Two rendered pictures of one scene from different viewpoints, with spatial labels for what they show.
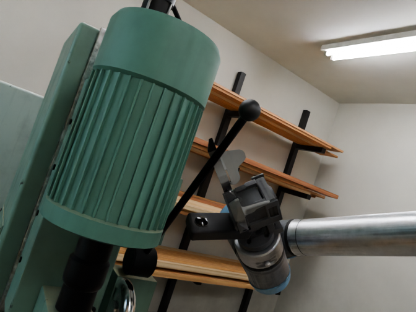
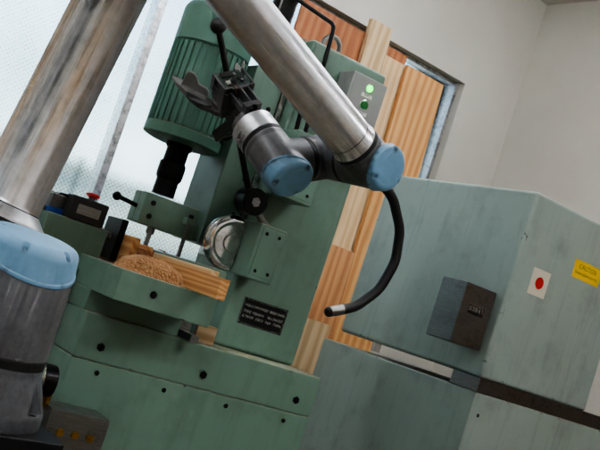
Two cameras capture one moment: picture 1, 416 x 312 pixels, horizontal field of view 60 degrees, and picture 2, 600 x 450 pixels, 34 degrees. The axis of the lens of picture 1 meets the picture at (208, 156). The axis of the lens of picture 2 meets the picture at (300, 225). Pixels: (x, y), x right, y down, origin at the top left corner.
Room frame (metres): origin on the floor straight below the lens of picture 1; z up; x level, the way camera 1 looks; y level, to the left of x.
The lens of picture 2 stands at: (0.77, -2.09, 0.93)
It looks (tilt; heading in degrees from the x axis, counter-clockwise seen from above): 5 degrees up; 88
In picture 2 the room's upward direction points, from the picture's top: 18 degrees clockwise
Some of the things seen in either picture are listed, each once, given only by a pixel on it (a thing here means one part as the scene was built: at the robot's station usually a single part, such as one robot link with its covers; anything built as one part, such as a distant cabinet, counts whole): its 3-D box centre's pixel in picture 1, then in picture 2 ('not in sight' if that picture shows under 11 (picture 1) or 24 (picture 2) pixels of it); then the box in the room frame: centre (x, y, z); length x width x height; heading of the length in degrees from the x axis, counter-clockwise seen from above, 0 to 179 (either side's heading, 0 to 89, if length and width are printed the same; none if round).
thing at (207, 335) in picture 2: not in sight; (204, 333); (0.73, 0.04, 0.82); 0.04 x 0.04 x 0.04; 10
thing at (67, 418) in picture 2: not in sight; (67, 429); (0.55, -0.18, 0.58); 0.12 x 0.08 x 0.08; 29
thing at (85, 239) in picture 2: not in sight; (61, 238); (0.38, 0.01, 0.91); 0.15 x 0.14 x 0.09; 119
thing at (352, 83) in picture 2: not in sight; (354, 111); (0.89, 0.15, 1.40); 0.10 x 0.06 x 0.16; 29
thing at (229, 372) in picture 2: not in sight; (163, 345); (0.65, 0.18, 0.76); 0.57 x 0.45 x 0.09; 29
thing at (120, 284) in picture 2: not in sight; (90, 270); (0.46, 0.05, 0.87); 0.61 x 0.30 x 0.06; 119
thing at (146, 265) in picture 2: not in sight; (152, 266); (0.60, -0.16, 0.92); 0.14 x 0.09 x 0.04; 29
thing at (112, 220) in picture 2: not in sight; (99, 233); (0.45, 0.04, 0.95); 0.09 x 0.07 x 0.09; 119
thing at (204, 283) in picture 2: not in sight; (162, 269); (0.60, 0.01, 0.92); 0.56 x 0.02 x 0.04; 119
